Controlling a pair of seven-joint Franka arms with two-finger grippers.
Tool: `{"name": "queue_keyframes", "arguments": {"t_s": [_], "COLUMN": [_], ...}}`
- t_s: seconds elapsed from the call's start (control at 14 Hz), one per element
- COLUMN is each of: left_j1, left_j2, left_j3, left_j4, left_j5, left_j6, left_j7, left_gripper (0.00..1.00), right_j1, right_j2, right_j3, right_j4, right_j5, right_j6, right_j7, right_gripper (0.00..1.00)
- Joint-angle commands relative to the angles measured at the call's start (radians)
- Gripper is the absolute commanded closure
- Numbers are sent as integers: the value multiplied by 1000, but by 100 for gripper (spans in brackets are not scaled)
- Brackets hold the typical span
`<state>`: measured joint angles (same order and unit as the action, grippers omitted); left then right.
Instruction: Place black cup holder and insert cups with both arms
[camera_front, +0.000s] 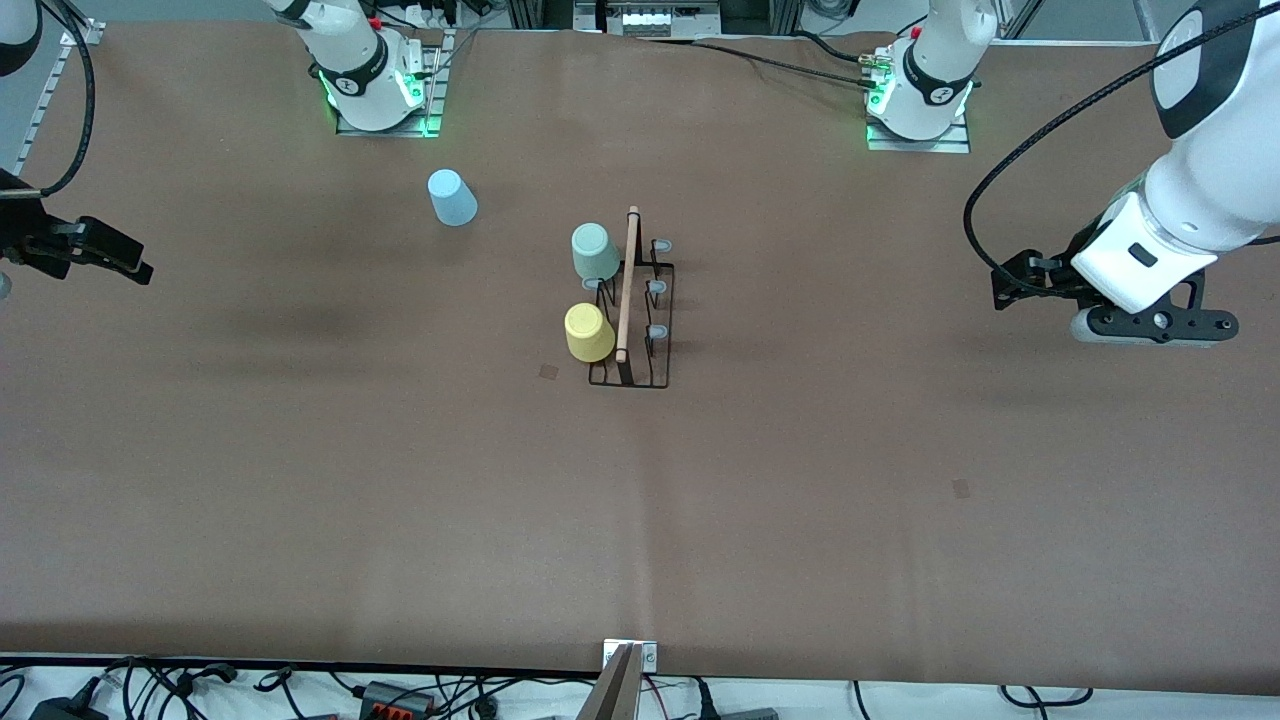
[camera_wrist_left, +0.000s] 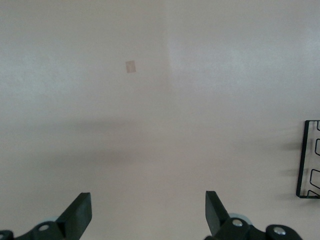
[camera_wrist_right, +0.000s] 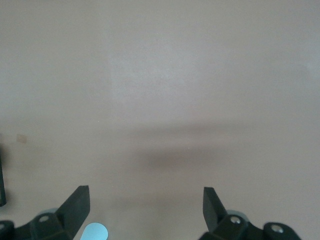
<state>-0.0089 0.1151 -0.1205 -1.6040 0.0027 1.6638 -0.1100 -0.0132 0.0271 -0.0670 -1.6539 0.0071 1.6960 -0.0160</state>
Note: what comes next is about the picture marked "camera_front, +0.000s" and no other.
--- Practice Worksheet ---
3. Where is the black looped floor cable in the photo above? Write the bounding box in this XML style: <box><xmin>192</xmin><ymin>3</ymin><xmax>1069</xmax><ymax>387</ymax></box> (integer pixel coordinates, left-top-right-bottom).
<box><xmin>1000</xmin><ymin>684</ymin><xmax>1096</xmax><ymax>709</ymax></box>

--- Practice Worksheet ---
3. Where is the yellow plastic cup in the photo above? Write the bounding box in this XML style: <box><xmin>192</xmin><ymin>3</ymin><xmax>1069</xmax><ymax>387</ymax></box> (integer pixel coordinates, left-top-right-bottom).
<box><xmin>564</xmin><ymin>303</ymin><xmax>617</xmax><ymax>363</ymax></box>

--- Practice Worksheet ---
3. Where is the short black table cable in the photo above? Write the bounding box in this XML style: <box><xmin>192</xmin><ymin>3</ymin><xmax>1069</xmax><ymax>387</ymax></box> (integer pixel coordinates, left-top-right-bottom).
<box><xmin>795</xmin><ymin>32</ymin><xmax>865</xmax><ymax>63</ymax></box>

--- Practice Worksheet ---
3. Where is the aluminium arm base plate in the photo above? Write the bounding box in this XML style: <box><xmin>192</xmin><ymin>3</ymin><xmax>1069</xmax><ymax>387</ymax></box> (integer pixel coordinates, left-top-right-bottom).
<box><xmin>335</xmin><ymin>28</ymin><xmax>448</xmax><ymax>139</ymax></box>
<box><xmin>865</xmin><ymin>112</ymin><xmax>973</xmax><ymax>155</ymax></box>

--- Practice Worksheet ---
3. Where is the black wire cup holder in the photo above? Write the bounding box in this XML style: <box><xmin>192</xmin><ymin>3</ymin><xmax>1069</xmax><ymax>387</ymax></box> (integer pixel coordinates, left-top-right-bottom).
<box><xmin>582</xmin><ymin>206</ymin><xmax>676</xmax><ymax>390</ymax></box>

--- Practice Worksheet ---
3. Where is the black power adapter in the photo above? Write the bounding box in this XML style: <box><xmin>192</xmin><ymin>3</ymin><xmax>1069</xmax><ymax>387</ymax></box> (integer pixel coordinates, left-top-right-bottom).
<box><xmin>28</xmin><ymin>690</ymin><xmax>109</xmax><ymax>720</ymax></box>

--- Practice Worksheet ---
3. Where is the long black table cable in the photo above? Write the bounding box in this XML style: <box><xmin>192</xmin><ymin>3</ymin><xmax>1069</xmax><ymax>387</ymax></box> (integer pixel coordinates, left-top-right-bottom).
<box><xmin>640</xmin><ymin>36</ymin><xmax>881</xmax><ymax>93</ymax></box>

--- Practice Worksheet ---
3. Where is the dark frame post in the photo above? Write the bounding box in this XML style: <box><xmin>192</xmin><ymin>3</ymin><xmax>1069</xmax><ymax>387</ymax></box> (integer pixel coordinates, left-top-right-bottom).
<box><xmin>507</xmin><ymin>0</ymin><xmax>576</xmax><ymax>31</ymax></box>
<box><xmin>722</xmin><ymin>0</ymin><xmax>801</xmax><ymax>36</ymax></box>

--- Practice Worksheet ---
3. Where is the perforated aluminium side rail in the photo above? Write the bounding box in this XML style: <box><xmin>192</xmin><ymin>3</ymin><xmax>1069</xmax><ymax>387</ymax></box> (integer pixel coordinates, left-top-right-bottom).
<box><xmin>0</xmin><ymin>30</ymin><xmax>83</xmax><ymax>213</ymax></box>

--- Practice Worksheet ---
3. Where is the grey socket strip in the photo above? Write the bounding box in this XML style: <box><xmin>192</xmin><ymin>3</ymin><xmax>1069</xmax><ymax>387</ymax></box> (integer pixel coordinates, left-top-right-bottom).
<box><xmin>575</xmin><ymin>0</ymin><xmax>723</xmax><ymax>39</ymax></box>

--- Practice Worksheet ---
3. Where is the light blue plastic cup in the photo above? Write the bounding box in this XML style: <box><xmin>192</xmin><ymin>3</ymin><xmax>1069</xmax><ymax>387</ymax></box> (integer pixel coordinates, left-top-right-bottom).
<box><xmin>427</xmin><ymin>169</ymin><xmax>479</xmax><ymax>228</ymax></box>

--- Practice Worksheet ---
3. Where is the black orange connector box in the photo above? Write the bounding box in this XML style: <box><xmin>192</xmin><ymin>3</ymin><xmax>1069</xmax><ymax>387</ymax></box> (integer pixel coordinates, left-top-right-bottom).
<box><xmin>358</xmin><ymin>681</ymin><xmax>438</xmax><ymax>718</ymax></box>

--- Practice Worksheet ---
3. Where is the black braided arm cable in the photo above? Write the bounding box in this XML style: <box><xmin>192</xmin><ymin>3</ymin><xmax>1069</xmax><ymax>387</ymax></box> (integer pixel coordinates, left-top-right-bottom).
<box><xmin>964</xmin><ymin>5</ymin><xmax>1241</xmax><ymax>293</ymax></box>

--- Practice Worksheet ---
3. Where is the pale green plastic cup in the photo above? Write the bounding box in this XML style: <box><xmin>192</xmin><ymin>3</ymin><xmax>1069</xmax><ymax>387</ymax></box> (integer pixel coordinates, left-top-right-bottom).
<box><xmin>571</xmin><ymin>223</ymin><xmax>622</xmax><ymax>282</ymax></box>

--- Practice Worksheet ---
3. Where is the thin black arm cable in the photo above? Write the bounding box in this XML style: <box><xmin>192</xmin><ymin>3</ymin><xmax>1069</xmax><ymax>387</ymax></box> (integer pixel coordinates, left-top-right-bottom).
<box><xmin>35</xmin><ymin>0</ymin><xmax>96</xmax><ymax>196</ymax></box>

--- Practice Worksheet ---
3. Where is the brown paper table cover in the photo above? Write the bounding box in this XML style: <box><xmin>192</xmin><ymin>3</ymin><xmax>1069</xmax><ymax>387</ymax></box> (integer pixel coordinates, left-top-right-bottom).
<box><xmin>0</xmin><ymin>22</ymin><xmax>1280</xmax><ymax>696</ymax></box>

